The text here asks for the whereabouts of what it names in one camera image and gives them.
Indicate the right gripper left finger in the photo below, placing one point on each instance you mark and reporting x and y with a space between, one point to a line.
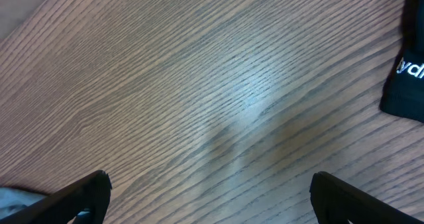
63 201

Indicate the black t-shirt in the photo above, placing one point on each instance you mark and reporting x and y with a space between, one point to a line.
403 91

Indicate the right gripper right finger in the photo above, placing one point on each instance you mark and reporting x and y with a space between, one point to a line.
337 202

